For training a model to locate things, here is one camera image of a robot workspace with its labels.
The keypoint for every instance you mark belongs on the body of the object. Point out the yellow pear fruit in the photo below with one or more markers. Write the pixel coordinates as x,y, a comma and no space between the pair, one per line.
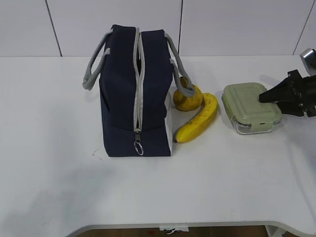
185,104

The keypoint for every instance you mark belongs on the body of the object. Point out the yellow banana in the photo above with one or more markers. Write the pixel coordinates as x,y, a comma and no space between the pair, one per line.
200,122

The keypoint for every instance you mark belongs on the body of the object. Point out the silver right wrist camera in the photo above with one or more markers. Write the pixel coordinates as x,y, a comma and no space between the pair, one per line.
308,58

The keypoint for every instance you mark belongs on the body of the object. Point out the white tape scrap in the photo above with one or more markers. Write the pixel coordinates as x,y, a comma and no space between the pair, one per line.
170,229

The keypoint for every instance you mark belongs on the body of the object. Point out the navy blue lunch bag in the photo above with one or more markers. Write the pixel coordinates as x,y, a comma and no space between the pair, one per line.
134,71

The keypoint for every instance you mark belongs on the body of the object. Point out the green lid glass container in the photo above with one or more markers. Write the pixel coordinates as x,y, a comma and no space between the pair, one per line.
246,113

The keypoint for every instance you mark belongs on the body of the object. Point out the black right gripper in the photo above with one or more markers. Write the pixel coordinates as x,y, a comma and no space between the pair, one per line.
294,88

